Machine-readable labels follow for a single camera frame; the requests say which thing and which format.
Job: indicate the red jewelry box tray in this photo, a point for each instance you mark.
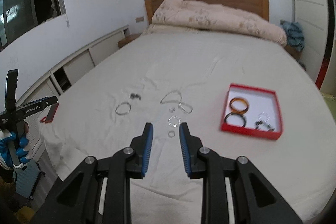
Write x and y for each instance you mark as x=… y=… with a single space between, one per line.
x=264 y=119

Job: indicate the thin silver bangle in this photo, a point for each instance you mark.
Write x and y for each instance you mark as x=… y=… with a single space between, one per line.
x=123 y=108

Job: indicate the silver wristwatch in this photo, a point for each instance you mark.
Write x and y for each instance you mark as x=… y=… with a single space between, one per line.
x=134 y=96

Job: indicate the low white wall cabinets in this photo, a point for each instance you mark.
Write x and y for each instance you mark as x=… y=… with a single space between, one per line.
x=68 y=71

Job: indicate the cream pillow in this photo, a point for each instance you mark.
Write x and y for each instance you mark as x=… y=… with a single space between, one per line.
x=166 y=29

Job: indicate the blue crumpled cloth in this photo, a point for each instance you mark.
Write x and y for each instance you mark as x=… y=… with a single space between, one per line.
x=294 y=34

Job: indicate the wooden headboard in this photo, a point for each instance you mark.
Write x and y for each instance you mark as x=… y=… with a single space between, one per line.
x=259 y=7

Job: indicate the wall switch plate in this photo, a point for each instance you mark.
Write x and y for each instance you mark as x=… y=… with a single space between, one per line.
x=139 y=19

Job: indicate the amber bangle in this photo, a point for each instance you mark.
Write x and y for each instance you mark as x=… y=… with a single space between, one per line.
x=239 y=105

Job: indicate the smartphone in red case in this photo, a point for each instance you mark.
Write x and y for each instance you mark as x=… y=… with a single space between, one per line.
x=51 y=114

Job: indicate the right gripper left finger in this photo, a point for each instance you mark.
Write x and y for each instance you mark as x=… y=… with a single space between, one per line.
x=77 y=198

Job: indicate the white wardrobe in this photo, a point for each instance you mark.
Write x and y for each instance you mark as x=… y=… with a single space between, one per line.
x=317 y=19

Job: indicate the white bed mattress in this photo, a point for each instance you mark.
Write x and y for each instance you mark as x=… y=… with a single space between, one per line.
x=185 y=77

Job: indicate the dark tortoise bangle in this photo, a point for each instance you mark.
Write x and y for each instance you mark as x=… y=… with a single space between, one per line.
x=235 y=119

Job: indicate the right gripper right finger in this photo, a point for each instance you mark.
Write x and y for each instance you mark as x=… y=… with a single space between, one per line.
x=255 y=199

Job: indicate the blue gloved hand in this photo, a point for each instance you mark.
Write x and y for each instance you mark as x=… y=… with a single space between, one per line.
x=15 y=153

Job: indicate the pink floral duvet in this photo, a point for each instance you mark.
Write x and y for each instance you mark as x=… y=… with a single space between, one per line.
x=216 y=17

